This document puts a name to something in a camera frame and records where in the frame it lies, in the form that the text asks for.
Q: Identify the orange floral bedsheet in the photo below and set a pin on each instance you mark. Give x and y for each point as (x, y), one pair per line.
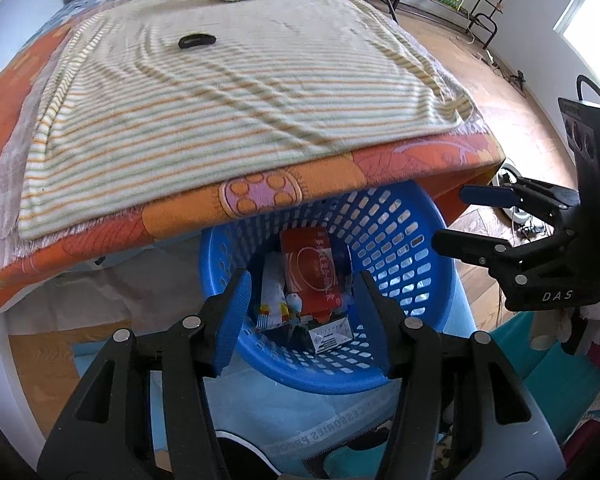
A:
(440, 162)

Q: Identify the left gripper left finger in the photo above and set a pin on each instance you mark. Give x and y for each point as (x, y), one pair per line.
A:
(228, 312)

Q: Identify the blue plastic laundry basket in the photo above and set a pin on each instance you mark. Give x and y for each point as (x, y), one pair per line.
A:
(386, 231)

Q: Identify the striped yellow towel blanket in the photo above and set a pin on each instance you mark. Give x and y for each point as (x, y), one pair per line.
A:
(124, 117)

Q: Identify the red cardboard box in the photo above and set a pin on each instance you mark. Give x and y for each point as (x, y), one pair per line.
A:
(311, 280)

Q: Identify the small black clip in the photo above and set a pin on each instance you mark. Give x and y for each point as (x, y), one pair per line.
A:
(196, 40)

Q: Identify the green white carton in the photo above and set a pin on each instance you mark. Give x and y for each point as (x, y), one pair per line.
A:
(330, 335)

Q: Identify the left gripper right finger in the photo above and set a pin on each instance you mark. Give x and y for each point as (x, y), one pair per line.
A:
(382, 320)

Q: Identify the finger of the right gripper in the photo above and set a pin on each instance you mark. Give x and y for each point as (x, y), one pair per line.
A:
(468, 247)
(488, 195)

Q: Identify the long white plastic package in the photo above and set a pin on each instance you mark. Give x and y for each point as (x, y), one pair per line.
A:
(273, 311)

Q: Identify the teal bag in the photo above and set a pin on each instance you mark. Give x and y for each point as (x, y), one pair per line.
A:
(563, 386)

